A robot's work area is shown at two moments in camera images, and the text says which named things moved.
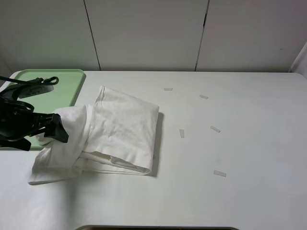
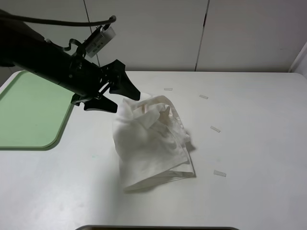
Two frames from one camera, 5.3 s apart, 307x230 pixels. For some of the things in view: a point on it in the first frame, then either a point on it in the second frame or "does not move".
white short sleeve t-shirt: x=116 y=135 → x=151 y=143
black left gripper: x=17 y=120 → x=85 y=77
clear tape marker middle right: x=215 y=129 does not move
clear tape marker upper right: x=204 y=97 does not move
